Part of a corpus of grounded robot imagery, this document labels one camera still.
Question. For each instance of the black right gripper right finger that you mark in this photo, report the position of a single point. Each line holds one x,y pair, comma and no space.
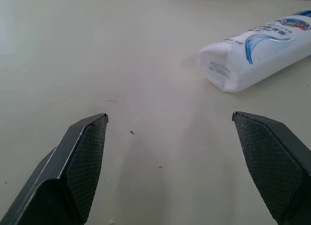
272,166

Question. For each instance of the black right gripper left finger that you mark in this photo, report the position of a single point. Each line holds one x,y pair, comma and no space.
70,171

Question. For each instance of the white toothpaste tube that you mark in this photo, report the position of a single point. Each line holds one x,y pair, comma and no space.
257,56

